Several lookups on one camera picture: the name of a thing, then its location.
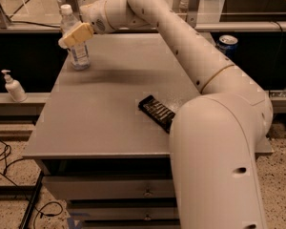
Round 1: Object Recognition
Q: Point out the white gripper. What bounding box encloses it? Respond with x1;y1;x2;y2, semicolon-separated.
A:
58;0;110;49

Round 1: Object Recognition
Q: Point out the clear blue-label plastic bottle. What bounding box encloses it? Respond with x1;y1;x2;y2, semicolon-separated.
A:
60;4;90;71

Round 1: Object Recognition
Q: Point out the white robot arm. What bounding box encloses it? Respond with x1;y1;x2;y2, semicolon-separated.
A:
59;0;273;229

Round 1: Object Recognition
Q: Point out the white pump dispenser bottle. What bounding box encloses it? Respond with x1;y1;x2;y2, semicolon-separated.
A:
1;70;27;102

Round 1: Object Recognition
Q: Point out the black rxbar chocolate bar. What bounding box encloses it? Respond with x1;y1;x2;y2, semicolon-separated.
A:
138;95;175;133

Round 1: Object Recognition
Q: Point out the blue soda can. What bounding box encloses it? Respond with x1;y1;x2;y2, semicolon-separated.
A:
216;34;238;59

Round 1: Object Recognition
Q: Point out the top grey drawer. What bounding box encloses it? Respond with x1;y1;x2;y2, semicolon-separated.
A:
43;176;174;200

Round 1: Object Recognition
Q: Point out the grey drawer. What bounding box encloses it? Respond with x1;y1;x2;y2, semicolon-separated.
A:
43;176;174;200
67;200;178;220

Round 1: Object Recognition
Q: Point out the middle grey drawer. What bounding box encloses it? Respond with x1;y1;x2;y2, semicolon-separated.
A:
67;200;178;220

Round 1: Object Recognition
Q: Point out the black cable on ledge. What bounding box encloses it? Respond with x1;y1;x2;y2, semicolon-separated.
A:
9;20;62;29

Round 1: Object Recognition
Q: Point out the right metal bracket post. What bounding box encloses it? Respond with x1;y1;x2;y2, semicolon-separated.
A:
173;0;200;28

